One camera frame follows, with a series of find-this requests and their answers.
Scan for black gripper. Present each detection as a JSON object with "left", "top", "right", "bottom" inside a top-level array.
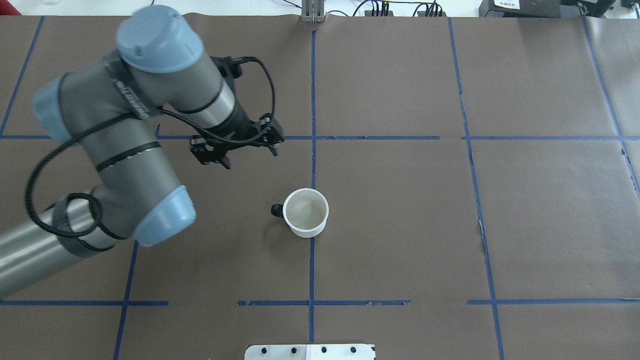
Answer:
[{"left": 189, "top": 102, "right": 285, "bottom": 170}]

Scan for grey aluminium frame post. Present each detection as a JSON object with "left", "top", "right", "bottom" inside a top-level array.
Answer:
[{"left": 301, "top": 0, "right": 326, "bottom": 23}]

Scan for black box with label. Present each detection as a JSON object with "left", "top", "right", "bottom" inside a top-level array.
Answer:
[{"left": 478, "top": 0, "right": 597, "bottom": 19}]

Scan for black power strip right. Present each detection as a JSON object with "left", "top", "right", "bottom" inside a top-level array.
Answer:
[{"left": 412, "top": 1, "right": 447, "bottom": 18}]

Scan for black power strip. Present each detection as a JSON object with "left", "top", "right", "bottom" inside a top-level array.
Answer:
[
  {"left": 412, "top": 1, "right": 447, "bottom": 18},
  {"left": 362, "top": 0, "right": 394, "bottom": 18}
]

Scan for white smiley face mug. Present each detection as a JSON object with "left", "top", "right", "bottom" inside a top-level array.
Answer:
[{"left": 270, "top": 187, "right": 330, "bottom": 239}]

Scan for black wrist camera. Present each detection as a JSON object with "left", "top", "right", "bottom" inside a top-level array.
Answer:
[{"left": 210, "top": 56, "right": 243, "bottom": 80}]

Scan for black power strip left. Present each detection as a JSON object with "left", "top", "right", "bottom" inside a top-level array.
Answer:
[{"left": 362, "top": 0, "right": 394, "bottom": 18}]

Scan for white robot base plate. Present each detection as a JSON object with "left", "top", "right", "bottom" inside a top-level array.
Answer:
[{"left": 244, "top": 343, "right": 377, "bottom": 360}]

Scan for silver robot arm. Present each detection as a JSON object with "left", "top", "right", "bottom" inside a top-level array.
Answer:
[{"left": 1, "top": 5, "right": 285, "bottom": 300}]

